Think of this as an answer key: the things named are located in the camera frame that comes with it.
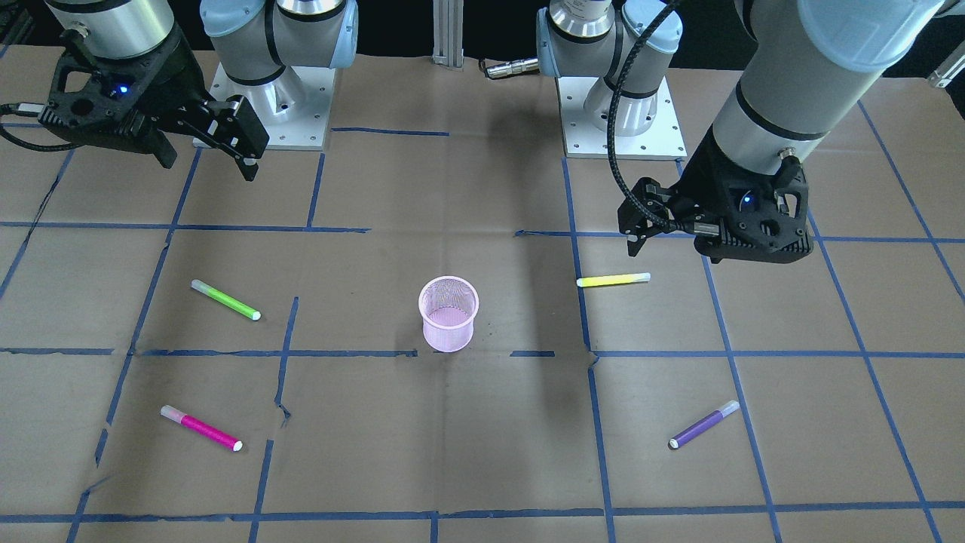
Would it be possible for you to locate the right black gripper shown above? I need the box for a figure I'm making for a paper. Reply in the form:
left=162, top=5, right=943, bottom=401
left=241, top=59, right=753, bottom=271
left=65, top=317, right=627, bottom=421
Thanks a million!
left=38, top=24, right=269, bottom=182

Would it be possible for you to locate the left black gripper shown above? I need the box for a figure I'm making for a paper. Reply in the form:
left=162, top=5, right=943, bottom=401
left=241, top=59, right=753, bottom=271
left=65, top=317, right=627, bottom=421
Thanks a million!
left=617, top=133, right=813, bottom=264

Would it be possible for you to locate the purple marker pen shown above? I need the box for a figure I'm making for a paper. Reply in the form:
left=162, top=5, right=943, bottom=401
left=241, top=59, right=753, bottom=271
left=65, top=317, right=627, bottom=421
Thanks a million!
left=666, top=400, right=741, bottom=451

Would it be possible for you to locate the pink marker pen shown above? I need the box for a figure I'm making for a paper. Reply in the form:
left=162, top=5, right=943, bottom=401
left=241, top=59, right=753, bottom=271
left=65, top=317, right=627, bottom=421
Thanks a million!
left=159, top=405, right=244, bottom=453

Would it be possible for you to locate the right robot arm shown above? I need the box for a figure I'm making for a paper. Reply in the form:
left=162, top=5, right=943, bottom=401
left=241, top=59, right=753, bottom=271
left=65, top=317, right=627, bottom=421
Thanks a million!
left=38, top=1, right=359, bottom=181

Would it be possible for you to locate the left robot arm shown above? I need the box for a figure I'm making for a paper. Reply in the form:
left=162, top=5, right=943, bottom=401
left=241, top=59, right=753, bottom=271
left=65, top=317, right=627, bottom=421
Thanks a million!
left=535, top=1, right=963, bottom=264

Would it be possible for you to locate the pink mesh cup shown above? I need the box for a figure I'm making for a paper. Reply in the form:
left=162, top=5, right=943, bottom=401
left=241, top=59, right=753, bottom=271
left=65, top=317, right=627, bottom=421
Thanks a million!
left=418, top=275, right=479, bottom=353

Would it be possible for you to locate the yellow marker pen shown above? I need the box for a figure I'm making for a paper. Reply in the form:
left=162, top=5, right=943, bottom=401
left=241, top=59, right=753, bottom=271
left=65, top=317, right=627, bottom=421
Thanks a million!
left=575, top=272, right=651, bottom=288

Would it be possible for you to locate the green marker pen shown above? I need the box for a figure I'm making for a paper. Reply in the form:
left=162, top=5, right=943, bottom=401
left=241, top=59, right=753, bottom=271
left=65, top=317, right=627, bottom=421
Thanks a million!
left=190, top=279, right=262, bottom=322

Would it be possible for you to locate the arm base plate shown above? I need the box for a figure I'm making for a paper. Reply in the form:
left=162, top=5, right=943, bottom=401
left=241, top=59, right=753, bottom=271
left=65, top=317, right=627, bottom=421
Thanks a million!
left=210, top=64, right=340, bottom=152
left=556, top=77, right=688, bottom=161

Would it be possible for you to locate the aluminium frame post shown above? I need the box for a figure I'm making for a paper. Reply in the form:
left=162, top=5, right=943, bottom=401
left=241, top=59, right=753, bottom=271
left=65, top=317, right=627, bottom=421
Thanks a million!
left=431, top=0, right=464, bottom=71

